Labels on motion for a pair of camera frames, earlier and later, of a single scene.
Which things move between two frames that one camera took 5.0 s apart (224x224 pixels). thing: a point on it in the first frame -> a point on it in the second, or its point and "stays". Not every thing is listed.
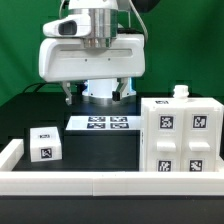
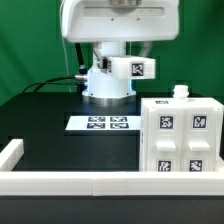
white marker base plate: (104, 123) stays
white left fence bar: (10, 157) stays
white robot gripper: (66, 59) -> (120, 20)
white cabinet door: (165, 147) stays
